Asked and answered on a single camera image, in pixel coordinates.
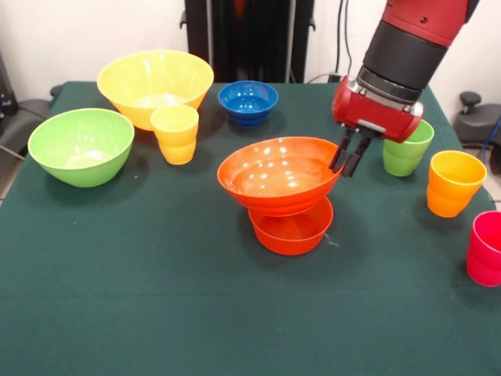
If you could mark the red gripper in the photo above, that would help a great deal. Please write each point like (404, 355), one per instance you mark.
(368, 113)

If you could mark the large shallow orange bowl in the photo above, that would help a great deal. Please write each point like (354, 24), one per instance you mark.
(274, 176)

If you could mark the small orange bowl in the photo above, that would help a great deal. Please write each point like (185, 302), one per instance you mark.
(291, 239)

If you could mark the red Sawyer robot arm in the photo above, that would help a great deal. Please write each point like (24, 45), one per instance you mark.
(411, 39)

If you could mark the green cup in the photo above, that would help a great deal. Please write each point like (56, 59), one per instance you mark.
(403, 156)

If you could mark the orange cup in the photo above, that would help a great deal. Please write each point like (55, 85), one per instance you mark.
(450, 192)

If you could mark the dark blue bowl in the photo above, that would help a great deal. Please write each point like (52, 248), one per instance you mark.
(247, 105)

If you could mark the grey base foot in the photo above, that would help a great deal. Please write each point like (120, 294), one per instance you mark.
(473, 125)
(23, 125)

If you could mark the pink cup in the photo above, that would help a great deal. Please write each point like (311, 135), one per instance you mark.
(485, 254)

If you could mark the yellow cup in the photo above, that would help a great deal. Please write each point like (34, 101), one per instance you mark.
(176, 141)

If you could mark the dark green tablecloth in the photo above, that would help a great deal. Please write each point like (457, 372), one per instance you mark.
(250, 313)

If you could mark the large yellow bowl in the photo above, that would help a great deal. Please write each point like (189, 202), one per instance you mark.
(152, 82)

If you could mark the green bowl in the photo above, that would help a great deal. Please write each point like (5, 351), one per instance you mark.
(80, 152)

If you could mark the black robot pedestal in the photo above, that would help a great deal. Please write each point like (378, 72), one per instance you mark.
(250, 39)

